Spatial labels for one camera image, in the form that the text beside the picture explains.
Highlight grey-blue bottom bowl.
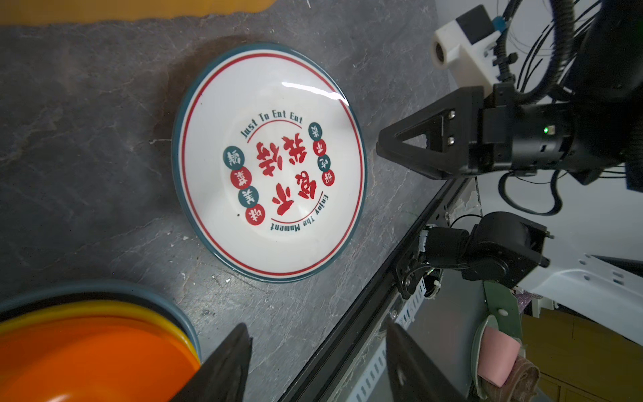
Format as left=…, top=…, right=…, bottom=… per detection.
left=1, top=280, right=202, bottom=359

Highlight white slotted cable duct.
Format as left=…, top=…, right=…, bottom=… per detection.
left=343, top=285, right=425, bottom=401

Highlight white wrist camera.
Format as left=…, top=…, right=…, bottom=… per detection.
left=430, top=5, right=501, bottom=97

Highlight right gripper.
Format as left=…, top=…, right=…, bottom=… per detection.
left=376, top=84, right=642, bottom=185

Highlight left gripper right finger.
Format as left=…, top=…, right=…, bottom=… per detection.
left=386, top=321, right=465, bottom=401

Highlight yellow bowl under orange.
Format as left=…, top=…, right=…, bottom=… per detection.
left=1, top=300, right=202, bottom=363

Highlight yellow plastic bin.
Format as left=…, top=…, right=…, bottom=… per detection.
left=1, top=0, right=275, bottom=26

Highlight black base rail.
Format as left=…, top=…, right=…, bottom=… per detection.
left=280, top=179, right=470, bottom=401

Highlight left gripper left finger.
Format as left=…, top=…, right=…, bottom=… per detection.
left=171, top=323, right=253, bottom=402

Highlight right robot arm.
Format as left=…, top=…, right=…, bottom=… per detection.
left=377, top=1, right=642, bottom=343

